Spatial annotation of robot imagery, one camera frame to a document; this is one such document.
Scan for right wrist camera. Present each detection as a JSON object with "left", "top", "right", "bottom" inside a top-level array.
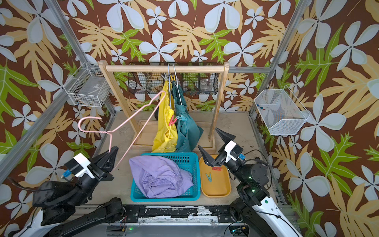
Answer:
[{"left": 224, "top": 141, "right": 245, "bottom": 163}]

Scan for wooden clothes rack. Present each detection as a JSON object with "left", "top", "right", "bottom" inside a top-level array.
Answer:
[{"left": 98, "top": 60, "right": 230, "bottom": 141}]

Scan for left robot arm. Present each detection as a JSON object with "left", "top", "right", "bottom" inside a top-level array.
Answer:
[{"left": 8, "top": 146, "right": 125, "bottom": 237}]

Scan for white wire basket right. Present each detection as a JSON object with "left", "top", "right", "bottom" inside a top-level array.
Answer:
[{"left": 254, "top": 86, "right": 311, "bottom": 136}]

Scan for white wire basket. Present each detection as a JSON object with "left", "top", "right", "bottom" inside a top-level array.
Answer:
[
  {"left": 66, "top": 63, "right": 110, "bottom": 108},
  {"left": 254, "top": 86, "right": 311, "bottom": 136}
]

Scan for teal plastic basket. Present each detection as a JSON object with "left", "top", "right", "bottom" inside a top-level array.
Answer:
[{"left": 131, "top": 153, "right": 200, "bottom": 202}]

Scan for yellow plastic tray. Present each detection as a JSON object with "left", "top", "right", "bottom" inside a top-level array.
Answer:
[{"left": 199, "top": 158, "right": 232, "bottom": 198}]

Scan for purple shorts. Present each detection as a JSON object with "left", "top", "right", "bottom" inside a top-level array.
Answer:
[{"left": 129, "top": 156, "right": 193, "bottom": 198}]

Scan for pink wire hanger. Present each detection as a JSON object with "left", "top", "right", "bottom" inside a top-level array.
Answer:
[{"left": 77, "top": 90, "right": 167, "bottom": 171}]

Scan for white wire hanger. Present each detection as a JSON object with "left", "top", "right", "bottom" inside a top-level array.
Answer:
[{"left": 173, "top": 64, "right": 183, "bottom": 105}]

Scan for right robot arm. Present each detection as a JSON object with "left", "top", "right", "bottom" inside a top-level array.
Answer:
[{"left": 199, "top": 128, "right": 301, "bottom": 237}]

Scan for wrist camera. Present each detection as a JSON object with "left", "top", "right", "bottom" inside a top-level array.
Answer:
[
  {"left": 62, "top": 153, "right": 95, "bottom": 179},
  {"left": 224, "top": 141, "right": 245, "bottom": 163}
]

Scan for black mesh basket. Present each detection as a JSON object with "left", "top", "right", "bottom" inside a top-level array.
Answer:
[{"left": 126, "top": 73, "right": 219, "bottom": 95}]

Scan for green shorts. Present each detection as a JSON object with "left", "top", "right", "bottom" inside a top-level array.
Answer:
[{"left": 172, "top": 84, "right": 203, "bottom": 153}]

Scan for teal clothespin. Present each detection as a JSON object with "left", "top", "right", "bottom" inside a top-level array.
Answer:
[{"left": 206, "top": 172, "right": 212, "bottom": 182}]

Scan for black mounting rail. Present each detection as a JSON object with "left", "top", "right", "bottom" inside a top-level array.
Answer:
[{"left": 97, "top": 204, "right": 258, "bottom": 223}]

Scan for blue clothespin on green shorts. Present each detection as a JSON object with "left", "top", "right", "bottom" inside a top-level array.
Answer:
[{"left": 176, "top": 115, "right": 188, "bottom": 121}]

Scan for yellow shorts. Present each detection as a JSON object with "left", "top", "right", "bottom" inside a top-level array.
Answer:
[{"left": 152, "top": 81, "right": 178, "bottom": 153}]

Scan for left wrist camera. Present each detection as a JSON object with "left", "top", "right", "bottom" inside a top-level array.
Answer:
[{"left": 62, "top": 153, "right": 95, "bottom": 179}]

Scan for white wire basket left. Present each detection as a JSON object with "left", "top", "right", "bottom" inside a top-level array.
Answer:
[{"left": 66, "top": 63, "right": 110, "bottom": 108}]

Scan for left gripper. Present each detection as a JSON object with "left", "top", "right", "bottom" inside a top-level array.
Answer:
[{"left": 68, "top": 146, "right": 115, "bottom": 206}]

